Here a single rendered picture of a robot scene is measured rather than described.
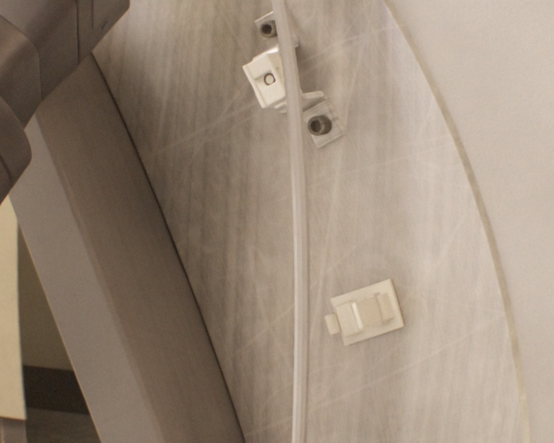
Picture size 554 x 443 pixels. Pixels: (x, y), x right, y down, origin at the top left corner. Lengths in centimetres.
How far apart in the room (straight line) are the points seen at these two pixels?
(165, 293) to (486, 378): 11
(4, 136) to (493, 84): 16
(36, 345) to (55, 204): 557
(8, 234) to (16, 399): 34
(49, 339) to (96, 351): 557
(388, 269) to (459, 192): 4
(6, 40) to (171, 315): 15
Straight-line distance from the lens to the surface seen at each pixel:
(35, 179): 103
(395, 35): 101
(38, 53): 95
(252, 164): 104
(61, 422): 651
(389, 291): 102
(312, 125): 102
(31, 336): 658
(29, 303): 657
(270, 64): 101
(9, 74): 94
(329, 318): 102
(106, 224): 103
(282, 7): 99
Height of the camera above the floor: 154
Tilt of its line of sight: 10 degrees down
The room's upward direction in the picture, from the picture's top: 3 degrees clockwise
